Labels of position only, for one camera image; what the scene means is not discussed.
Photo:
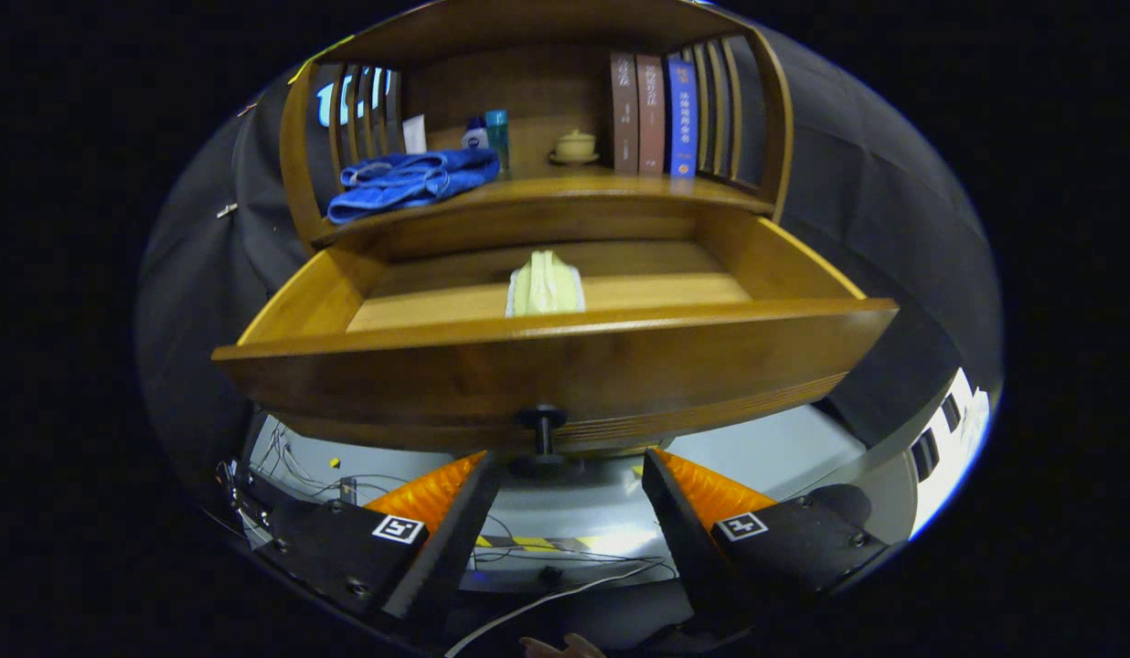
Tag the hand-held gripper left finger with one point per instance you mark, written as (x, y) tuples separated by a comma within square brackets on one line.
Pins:
[(455, 539)]

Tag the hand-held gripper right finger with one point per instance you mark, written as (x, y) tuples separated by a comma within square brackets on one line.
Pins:
[(679, 530)]

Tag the wooden drawer with black knob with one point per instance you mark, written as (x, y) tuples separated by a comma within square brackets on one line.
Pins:
[(528, 366)]

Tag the wooden countertop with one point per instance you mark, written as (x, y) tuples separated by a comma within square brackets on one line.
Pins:
[(574, 187)]

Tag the wooden cabinet with slatted shelf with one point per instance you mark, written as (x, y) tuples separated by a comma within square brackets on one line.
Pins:
[(528, 82)]

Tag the white object with dark slots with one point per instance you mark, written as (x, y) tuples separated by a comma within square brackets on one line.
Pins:
[(954, 439)]

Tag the blue towel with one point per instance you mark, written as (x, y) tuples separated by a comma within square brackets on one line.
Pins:
[(400, 183)]

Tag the black backdrop cloth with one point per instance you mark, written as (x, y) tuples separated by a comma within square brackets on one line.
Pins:
[(894, 228)]

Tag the beige lidded teacup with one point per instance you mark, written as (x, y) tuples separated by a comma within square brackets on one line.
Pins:
[(575, 146)]

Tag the white bottle with blue cap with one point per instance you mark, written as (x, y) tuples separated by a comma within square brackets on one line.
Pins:
[(475, 137)]

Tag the blue book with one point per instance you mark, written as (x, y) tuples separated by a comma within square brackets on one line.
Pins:
[(682, 119)]

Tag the reddish brown book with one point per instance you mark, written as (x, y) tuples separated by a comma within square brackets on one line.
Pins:
[(651, 114)]

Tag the dark brown book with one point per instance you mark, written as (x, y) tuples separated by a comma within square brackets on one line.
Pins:
[(624, 114)]

